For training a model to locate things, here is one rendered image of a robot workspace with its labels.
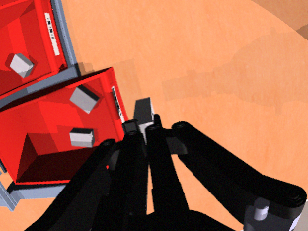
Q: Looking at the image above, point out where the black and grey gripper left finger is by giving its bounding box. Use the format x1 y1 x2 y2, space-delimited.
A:
24 99 149 231

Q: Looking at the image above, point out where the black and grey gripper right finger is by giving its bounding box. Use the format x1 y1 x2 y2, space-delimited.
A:
142 97 307 231

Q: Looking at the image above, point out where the grey metal shelf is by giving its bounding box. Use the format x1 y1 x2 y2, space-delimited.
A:
0 0 82 212

